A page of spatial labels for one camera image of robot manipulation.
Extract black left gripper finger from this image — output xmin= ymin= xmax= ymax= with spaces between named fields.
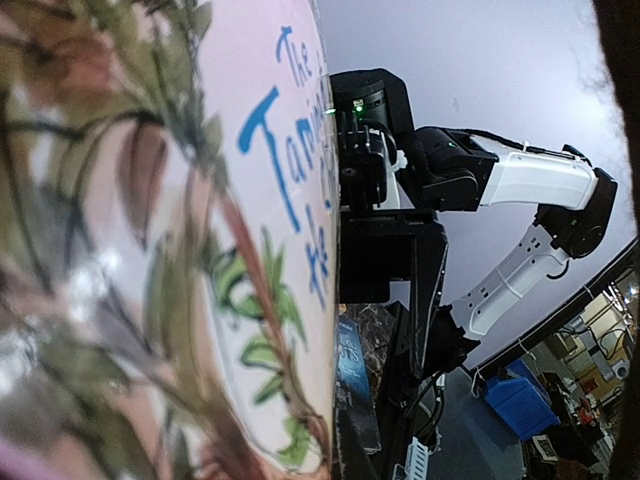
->
xmin=593 ymin=0 xmax=639 ymax=479

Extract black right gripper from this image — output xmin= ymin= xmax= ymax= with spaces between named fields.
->
xmin=337 ymin=124 xmax=448 ymax=378

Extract Wuthering Heights dark book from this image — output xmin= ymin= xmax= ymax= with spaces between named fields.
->
xmin=335 ymin=315 xmax=381 ymax=455

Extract Taming of the Shrew book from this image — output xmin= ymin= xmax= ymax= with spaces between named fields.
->
xmin=1 ymin=1 xmax=338 ymax=479

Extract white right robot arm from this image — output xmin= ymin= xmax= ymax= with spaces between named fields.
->
xmin=338 ymin=120 xmax=617 ymax=384

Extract blue plastic storage bin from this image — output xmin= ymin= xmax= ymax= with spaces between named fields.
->
xmin=484 ymin=376 xmax=561 ymax=441

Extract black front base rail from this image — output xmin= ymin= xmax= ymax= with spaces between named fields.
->
xmin=372 ymin=302 xmax=445 ymax=479

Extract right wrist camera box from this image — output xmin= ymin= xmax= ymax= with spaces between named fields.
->
xmin=329 ymin=68 xmax=415 ymax=138

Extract white slotted cable duct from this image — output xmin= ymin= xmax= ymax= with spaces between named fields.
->
xmin=391 ymin=433 xmax=441 ymax=480

